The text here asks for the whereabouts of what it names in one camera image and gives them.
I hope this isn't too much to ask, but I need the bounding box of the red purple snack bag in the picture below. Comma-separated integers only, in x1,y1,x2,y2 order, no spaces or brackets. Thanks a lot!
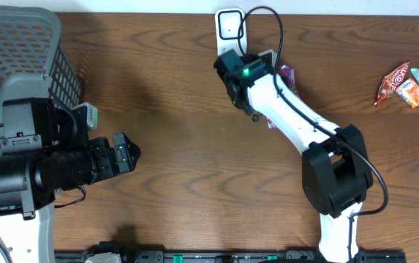
266,64,301,130

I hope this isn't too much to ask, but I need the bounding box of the brown orange snack packet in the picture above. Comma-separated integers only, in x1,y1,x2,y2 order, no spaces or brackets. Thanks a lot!
374,61,410,108

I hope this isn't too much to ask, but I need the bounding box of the orange white snack packet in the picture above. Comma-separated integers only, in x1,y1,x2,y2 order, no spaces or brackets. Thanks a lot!
396,79,419,108

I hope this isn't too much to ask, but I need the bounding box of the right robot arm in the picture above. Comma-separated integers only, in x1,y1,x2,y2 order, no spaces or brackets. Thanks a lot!
214,50,373,262

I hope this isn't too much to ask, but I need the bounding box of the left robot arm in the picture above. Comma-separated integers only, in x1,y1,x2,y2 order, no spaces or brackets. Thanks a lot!
0,98,141,262

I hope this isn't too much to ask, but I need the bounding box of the grey plastic mesh basket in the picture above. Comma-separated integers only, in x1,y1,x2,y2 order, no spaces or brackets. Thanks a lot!
0,5,83,136

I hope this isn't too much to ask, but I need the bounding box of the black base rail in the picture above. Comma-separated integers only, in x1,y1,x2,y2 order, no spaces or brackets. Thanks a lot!
54,240,408,263

